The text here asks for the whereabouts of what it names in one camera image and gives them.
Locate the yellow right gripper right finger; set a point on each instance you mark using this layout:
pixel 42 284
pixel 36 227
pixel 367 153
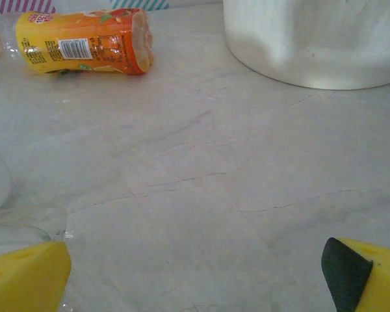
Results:
pixel 377 282

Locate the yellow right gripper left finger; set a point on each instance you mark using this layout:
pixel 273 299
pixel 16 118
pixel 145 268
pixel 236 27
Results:
pixel 22 279

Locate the green label clear bottle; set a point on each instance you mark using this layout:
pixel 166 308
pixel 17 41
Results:
pixel 16 221

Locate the orange juice bottle yellow label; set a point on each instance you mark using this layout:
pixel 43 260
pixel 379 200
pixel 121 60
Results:
pixel 84 42

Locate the white round bin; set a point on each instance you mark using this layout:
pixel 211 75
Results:
pixel 312 48

